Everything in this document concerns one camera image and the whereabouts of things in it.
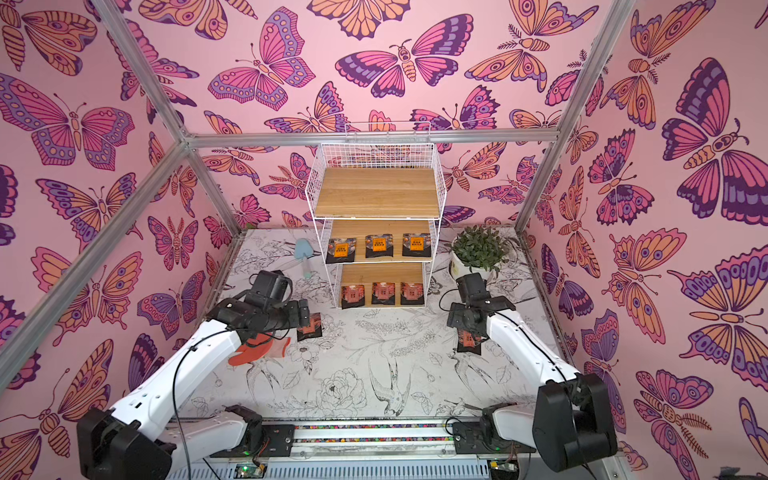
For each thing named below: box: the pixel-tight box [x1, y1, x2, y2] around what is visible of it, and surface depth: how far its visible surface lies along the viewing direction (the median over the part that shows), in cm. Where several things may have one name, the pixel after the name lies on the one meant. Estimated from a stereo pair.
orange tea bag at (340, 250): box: [326, 238, 357, 264], surface depth 83 cm
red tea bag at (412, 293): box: [400, 282, 425, 305], surface depth 102 cm
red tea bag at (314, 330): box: [297, 312, 322, 342], surface depth 94 cm
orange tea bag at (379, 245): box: [365, 233, 394, 259], surface depth 83 cm
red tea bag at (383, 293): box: [371, 282, 396, 305], surface depth 102 cm
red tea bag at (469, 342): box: [457, 328, 483, 355], surface depth 92 cm
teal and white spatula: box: [295, 238, 314, 280], surface depth 115 cm
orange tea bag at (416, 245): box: [402, 233, 431, 257], surface depth 83 cm
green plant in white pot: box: [450, 225, 510, 280], surface depth 92 cm
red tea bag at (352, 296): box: [341, 284, 365, 310], surface depth 102 cm
